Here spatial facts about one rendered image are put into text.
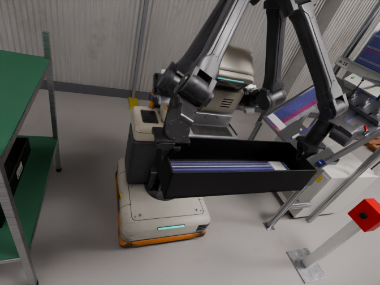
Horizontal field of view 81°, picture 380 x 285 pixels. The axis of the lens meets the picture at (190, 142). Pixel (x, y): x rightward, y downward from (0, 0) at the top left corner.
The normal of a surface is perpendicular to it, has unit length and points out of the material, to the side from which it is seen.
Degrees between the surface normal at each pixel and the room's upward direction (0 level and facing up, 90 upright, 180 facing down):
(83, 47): 90
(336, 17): 90
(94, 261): 0
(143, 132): 90
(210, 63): 49
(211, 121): 90
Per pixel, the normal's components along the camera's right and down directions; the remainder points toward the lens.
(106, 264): 0.28, -0.77
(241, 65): 0.40, -0.14
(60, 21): 0.29, 0.64
